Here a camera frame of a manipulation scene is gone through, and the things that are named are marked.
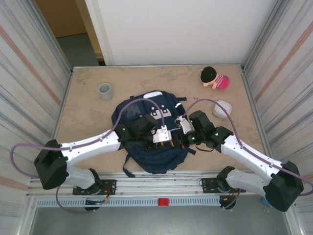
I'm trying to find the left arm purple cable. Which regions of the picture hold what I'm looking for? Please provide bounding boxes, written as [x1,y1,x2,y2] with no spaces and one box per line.
[11,98,165,216]

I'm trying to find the brown wooden door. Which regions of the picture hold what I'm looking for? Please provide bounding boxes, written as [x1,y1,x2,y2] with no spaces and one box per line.
[35,0,103,62]

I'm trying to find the white square box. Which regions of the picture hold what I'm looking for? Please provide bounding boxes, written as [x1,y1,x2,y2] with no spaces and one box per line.
[212,99,233,119]

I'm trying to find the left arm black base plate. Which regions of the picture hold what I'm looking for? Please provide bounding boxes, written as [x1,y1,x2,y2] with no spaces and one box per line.
[72,179,117,196]

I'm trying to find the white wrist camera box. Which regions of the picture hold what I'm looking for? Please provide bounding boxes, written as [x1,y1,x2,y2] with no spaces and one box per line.
[174,116,191,135]
[152,125,171,144]

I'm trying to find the translucent enclosure side panel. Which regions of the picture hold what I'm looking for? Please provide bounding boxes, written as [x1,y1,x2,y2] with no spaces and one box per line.
[243,0,313,213]
[0,0,73,218]

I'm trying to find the pink plush doll black hair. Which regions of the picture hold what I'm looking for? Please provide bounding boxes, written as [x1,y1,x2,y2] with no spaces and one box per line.
[200,66,230,91]

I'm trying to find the aluminium mounting rail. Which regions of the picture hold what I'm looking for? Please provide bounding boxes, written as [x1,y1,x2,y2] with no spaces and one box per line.
[26,171,293,197]

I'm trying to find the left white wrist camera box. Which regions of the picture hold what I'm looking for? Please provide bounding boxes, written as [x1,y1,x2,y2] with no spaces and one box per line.
[152,125,171,144]

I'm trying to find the slotted grey cable duct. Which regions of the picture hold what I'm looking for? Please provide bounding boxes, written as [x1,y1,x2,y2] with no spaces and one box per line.
[36,197,222,208]

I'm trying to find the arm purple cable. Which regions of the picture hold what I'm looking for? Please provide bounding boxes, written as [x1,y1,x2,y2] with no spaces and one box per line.
[11,98,165,216]
[182,98,313,211]

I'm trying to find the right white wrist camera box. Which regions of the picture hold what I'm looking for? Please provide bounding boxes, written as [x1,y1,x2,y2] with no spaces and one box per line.
[174,116,191,135]

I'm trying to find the navy blue backpack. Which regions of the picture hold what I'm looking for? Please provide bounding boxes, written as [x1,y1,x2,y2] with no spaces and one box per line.
[112,90,196,178]

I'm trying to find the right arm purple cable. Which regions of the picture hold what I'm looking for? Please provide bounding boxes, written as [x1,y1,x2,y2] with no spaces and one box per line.
[182,98,313,211]

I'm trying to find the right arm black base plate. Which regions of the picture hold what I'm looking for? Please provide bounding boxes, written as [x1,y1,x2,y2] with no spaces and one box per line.
[201,176,246,194]

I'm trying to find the grey plastic cup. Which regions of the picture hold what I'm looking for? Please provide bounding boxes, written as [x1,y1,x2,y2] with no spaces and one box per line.
[98,83,113,101]

